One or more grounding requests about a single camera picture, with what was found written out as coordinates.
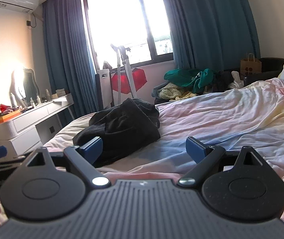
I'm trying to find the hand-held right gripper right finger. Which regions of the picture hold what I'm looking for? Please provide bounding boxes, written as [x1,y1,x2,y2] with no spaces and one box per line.
[178,136,265,187]

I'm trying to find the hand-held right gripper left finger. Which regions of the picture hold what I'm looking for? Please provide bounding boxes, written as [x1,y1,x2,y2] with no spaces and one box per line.
[27,136,111,187]

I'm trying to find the dark pants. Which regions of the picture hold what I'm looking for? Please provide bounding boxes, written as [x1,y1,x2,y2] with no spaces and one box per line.
[73,98,161,168]

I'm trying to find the orange tray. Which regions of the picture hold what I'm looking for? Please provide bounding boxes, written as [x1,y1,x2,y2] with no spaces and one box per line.
[0,111,22,125]

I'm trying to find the pastel duvet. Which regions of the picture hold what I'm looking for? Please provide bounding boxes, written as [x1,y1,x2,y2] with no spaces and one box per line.
[43,78,284,232]

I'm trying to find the white dressing table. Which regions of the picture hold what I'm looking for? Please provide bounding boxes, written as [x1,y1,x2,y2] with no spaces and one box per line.
[0,93,75,156]

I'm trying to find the white folding board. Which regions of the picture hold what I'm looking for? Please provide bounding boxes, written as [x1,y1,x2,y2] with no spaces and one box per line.
[95,69,113,113]

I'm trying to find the pale yellow cloth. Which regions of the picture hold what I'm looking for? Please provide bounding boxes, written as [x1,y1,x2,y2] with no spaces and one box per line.
[158,82,199,99]

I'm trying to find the green garment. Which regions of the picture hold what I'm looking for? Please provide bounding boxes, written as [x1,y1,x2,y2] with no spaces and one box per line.
[164,68,215,94]

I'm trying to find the vanity mirror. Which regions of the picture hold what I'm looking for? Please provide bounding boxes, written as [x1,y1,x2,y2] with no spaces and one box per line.
[10,67,41,106]

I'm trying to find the white garment steamer stand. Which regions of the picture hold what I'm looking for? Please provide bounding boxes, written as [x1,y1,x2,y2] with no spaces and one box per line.
[109,43,139,105]

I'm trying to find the white crumpled cloth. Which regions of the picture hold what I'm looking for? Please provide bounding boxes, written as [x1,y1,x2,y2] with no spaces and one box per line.
[228,71,245,89]

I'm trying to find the brown paper bag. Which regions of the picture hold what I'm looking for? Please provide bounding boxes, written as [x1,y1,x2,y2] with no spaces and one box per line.
[240,53,262,76]

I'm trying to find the black armchair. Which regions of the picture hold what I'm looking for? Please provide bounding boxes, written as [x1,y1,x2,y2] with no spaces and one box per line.
[243,57,284,88]

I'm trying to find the window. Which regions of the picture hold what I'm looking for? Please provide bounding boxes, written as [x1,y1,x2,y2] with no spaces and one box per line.
[80,0,175,71]

